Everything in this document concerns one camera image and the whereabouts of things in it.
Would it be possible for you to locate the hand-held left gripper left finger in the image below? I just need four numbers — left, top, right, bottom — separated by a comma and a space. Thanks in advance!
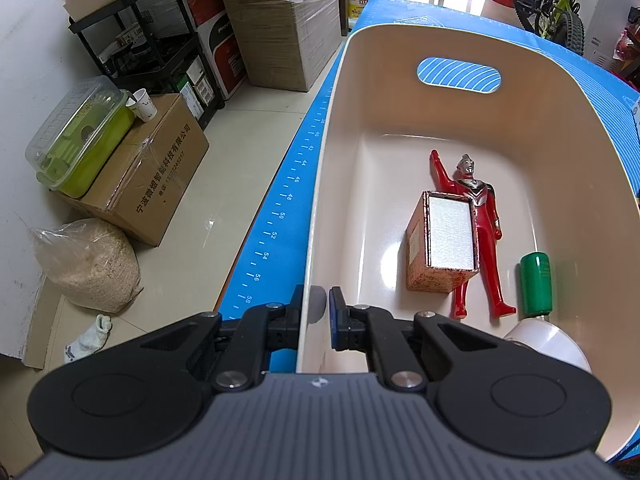
140, 285, 306, 395

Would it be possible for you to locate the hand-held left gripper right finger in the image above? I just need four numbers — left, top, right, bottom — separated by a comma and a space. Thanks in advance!
328, 286, 503, 393

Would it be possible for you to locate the beige plastic basket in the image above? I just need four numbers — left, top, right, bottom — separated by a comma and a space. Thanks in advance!
295, 24, 640, 463

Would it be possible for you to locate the small patterned cardboard box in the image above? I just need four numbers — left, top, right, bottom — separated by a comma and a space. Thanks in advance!
405, 190, 481, 293

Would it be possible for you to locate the red hero figure toy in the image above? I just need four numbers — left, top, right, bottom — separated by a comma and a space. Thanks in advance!
429, 149, 517, 321

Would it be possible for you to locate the green can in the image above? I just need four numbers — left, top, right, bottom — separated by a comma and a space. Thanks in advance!
519, 252, 555, 317

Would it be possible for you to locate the white bowl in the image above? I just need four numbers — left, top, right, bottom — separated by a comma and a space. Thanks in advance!
502, 317, 593, 373

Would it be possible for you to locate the blue silicone mat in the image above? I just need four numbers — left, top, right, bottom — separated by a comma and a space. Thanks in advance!
214, 0, 640, 466

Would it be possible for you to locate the brown cardboard box black print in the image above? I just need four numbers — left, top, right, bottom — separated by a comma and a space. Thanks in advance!
55, 92, 210, 247

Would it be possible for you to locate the white sock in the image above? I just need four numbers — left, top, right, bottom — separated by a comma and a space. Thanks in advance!
64, 314, 113, 365

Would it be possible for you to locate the clear bag of grain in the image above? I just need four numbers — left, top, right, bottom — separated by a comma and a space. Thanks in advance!
31, 218, 144, 315

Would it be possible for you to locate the white paper cup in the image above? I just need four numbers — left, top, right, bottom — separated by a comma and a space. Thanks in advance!
131, 88, 158, 123

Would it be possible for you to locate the red white appliance box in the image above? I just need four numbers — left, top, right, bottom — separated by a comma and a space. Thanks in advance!
197, 7, 248, 101

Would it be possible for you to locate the plastic-wrapped cardboard box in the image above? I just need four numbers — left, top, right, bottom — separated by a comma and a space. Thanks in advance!
225, 0, 346, 93

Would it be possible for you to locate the green container with clear lid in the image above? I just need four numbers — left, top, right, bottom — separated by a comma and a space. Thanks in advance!
25, 76, 137, 198

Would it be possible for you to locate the black metal rack cart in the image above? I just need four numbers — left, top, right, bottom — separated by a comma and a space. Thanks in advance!
67, 0, 226, 131

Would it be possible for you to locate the green and black bicycle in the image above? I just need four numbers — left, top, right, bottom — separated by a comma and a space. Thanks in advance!
511, 0, 586, 56

